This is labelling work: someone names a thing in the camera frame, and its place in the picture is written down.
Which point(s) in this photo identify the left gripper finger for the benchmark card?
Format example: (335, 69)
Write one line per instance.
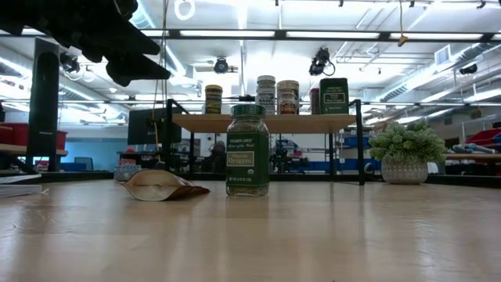
(129, 70)
(117, 43)

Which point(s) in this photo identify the yellow lid spice jar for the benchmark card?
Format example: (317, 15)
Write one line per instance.
(213, 100)

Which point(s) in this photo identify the orange taco mix packet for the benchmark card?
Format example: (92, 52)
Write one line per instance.
(164, 188)

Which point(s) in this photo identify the white lid seasoning jar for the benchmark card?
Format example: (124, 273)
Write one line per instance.
(266, 96)

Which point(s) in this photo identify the green lid oregano glass jar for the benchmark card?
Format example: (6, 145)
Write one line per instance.
(247, 156)

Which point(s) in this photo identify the gold lid spice jar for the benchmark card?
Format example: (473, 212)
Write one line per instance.
(293, 84)

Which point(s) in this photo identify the green black pepper tin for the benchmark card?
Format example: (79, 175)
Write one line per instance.
(334, 96)

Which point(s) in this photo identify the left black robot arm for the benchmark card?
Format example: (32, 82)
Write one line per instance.
(43, 117)

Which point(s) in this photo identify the wooden shelf black metal legs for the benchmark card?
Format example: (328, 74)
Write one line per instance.
(305, 123)

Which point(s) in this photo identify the black computer monitor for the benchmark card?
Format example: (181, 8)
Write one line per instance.
(145, 125)

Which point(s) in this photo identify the blue patterned candle tin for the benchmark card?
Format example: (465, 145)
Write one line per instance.
(127, 172)

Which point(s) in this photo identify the person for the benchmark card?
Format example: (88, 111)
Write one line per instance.
(218, 156)

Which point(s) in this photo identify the red storage bin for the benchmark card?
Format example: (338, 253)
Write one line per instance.
(11, 135)
(485, 137)

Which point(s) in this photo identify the yellow hanging tag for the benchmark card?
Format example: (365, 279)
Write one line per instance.
(402, 39)

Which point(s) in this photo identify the potted green succulent plant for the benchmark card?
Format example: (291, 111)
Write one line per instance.
(407, 149)

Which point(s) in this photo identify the wooden workbench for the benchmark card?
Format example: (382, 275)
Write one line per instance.
(473, 156)

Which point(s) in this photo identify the black overhead camera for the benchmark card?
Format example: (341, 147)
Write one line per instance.
(221, 65)

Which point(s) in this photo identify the black aluminium frame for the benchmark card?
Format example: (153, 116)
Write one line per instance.
(280, 34)

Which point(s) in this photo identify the black dome security camera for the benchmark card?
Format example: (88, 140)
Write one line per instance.
(468, 69)

